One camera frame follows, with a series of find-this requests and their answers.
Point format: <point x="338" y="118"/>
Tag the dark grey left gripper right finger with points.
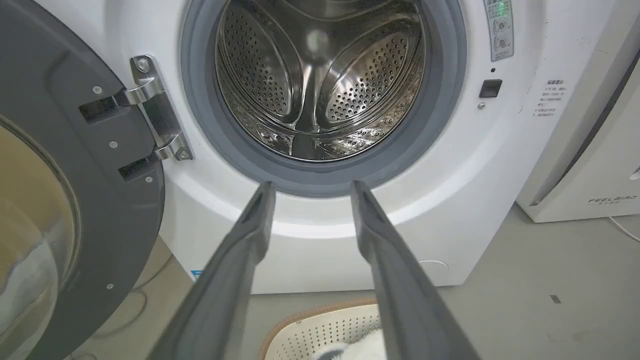
<point x="405" y="290"/>

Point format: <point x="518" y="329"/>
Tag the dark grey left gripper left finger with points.
<point x="225" y="290"/>

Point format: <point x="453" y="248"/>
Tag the white cloth in basket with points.
<point x="357" y="350"/>

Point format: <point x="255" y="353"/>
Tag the white perforated laundry basket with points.
<point x="320" y="332"/>

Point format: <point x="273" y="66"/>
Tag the white front-load washing machine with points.
<point x="450" y="190"/>

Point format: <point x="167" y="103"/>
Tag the grey washing machine door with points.
<point x="65" y="190"/>

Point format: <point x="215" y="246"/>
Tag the white Feelbird appliance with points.
<point x="590" y="150"/>

